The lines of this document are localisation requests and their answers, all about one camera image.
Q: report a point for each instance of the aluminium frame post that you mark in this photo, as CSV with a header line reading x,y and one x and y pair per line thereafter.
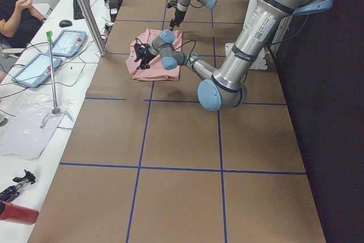
x,y
92,26

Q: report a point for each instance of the black folded tripod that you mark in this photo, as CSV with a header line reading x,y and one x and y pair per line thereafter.
x,y
12,192

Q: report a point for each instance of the seated person in black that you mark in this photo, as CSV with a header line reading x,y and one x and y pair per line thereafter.
x,y
18,28

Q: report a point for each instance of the person's hand on mouse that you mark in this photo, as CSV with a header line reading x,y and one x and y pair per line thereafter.
x,y
23,4

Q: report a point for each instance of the metal reacher grabber stick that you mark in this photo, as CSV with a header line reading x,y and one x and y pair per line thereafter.
x,y
56,110

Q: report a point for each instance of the black label printer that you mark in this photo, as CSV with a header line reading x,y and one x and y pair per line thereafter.
x,y
113,6

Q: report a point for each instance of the red cylinder bottle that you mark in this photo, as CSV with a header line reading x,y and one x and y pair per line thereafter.
x,y
18,214

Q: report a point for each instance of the blue teach pendant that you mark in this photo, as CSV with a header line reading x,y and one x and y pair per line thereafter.
x,y
68,43
35,73

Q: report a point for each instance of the black computer mouse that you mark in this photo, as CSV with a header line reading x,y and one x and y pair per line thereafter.
x,y
65,23

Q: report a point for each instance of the pink Snoopy t-shirt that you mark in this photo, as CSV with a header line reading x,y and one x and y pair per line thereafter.
x,y
161,67

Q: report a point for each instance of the clear plastic bag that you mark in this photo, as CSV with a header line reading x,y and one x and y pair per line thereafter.
x,y
28,133

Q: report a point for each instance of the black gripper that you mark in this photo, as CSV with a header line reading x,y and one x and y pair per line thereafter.
x,y
146,53
178,13

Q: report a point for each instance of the near blue teach pendant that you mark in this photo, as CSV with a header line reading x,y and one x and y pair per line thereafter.
x,y
35,73

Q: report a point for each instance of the black keyboard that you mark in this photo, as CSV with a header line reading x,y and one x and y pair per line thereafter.
x,y
77,11

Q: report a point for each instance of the far blue teach pendant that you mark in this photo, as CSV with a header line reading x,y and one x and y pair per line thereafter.
x,y
68,43

